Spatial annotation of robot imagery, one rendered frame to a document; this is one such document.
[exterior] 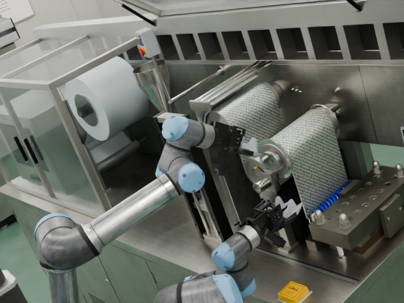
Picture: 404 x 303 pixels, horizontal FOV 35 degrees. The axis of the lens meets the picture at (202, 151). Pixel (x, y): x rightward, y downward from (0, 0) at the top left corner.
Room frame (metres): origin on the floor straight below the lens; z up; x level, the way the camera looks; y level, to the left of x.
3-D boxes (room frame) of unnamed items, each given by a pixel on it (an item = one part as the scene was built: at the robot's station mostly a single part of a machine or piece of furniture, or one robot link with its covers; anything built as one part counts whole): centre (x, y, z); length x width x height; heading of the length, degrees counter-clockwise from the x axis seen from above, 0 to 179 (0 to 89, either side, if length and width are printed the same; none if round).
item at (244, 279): (1.71, 0.04, 1.01); 0.11 x 0.08 x 0.11; 75
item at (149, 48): (2.41, 0.06, 1.66); 0.07 x 0.07 x 0.10; 18
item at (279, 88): (2.30, -0.33, 1.34); 0.07 x 0.07 x 0.07; 33
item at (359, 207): (1.87, -0.46, 1.00); 0.40 x 0.16 x 0.06; 123
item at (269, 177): (1.94, -0.17, 1.05); 0.06 x 0.05 x 0.31; 123
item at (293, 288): (1.67, -0.11, 0.91); 0.07 x 0.07 x 0.02; 33
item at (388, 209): (1.80, -0.52, 0.97); 0.10 x 0.03 x 0.11; 123
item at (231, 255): (1.70, 0.02, 1.11); 0.11 x 0.08 x 0.09; 123
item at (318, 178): (1.95, -0.35, 1.11); 0.23 x 0.01 x 0.18; 123
